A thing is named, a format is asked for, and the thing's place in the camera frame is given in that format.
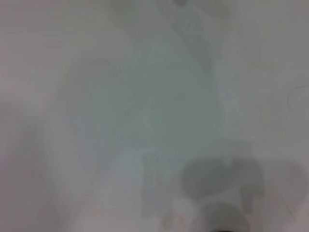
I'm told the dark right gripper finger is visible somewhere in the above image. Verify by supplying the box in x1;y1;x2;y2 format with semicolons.
203;202;247;232

